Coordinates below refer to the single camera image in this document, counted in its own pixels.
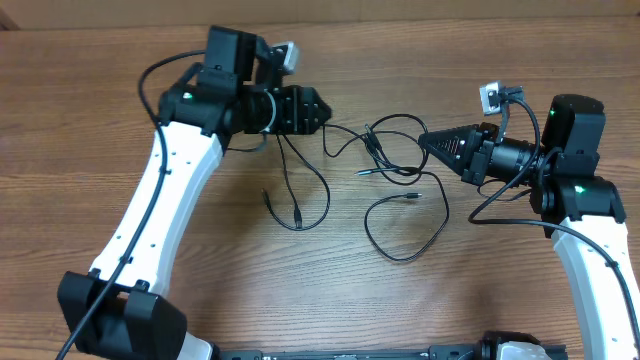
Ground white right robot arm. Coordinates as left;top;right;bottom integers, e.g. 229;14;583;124
419;94;639;359

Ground braided black USB-C cable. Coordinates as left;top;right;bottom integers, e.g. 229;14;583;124
355;167;450;263

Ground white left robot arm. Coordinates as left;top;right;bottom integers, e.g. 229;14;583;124
57;26;332;359

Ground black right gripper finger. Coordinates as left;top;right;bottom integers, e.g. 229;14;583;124
418;125;475;148
425;142;467;175

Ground thick black USB-A cable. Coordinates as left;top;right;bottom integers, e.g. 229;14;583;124
261;132;332;232

